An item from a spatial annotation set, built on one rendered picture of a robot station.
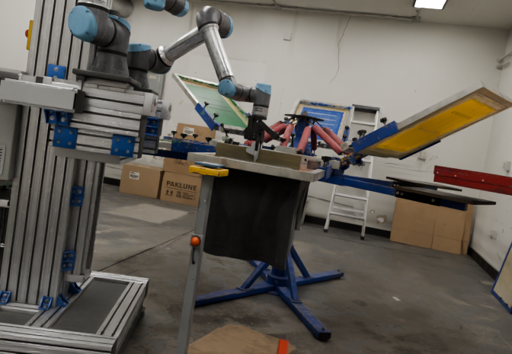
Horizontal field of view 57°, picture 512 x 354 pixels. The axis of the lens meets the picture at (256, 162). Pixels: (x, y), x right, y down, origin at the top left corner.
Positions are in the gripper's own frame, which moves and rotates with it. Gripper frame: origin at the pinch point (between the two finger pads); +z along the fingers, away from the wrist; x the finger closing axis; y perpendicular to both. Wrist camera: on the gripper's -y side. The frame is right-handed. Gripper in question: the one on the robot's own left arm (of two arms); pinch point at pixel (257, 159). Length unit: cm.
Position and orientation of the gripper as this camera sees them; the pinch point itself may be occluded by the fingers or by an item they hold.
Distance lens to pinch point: 219.2
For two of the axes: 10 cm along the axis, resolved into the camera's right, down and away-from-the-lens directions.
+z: -1.5, 9.9, 0.5
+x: -2.3, 0.1, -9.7
